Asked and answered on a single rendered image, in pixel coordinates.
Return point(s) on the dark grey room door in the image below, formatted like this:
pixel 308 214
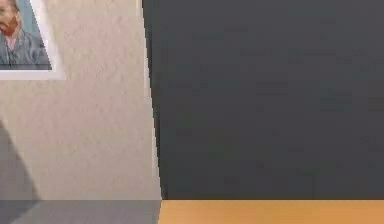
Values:
pixel 266 100

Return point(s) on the white framed portrait painting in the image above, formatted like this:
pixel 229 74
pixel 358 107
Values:
pixel 23 46

